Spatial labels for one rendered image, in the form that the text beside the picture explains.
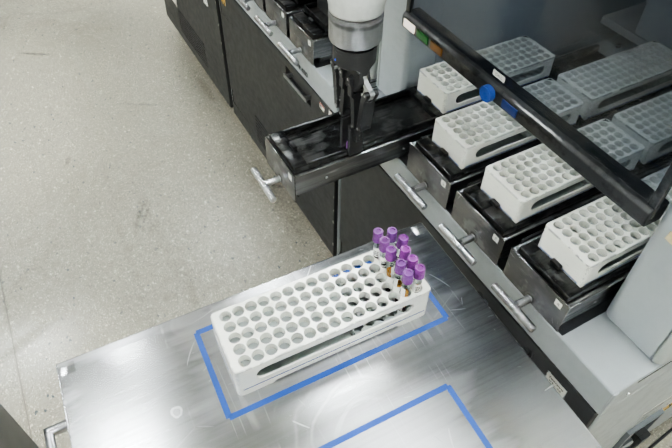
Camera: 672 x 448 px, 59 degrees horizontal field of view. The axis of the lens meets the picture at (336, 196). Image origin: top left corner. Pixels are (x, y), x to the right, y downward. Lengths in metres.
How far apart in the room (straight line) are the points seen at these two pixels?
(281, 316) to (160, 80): 2.12
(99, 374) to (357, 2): 0.65
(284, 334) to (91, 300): 1.28
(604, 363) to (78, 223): 1.77
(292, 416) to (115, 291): 1.29
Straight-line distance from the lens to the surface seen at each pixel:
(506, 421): 0.86
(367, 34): 0.98
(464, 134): 1.14
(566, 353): 1.06
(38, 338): 2.02
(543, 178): 1.10
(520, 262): 1.04
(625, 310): 1.06
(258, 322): 0.83
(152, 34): 3.20
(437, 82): 1.26
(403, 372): 0.86
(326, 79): 1.48
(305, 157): 1.15
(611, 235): 1.04
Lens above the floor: 1.58
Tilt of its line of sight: 46 degrees down
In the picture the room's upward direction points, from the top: 1 degrees clockwise
